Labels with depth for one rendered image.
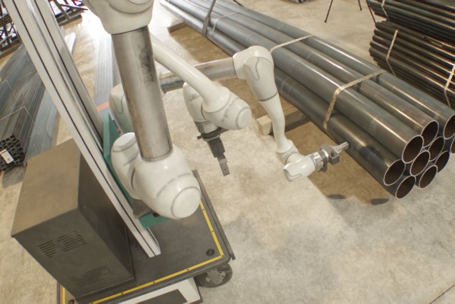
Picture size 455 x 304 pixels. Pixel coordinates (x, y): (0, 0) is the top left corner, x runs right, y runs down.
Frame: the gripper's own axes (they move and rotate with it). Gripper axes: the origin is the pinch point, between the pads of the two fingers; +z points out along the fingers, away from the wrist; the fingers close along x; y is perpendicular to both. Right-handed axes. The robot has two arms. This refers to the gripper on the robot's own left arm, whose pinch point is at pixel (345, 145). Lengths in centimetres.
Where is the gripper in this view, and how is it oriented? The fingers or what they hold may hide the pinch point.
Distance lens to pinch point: 194.6
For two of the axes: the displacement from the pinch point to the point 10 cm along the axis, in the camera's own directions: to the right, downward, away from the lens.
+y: -2.4, -7.5, -6.1
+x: -3.5, -5.2, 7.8
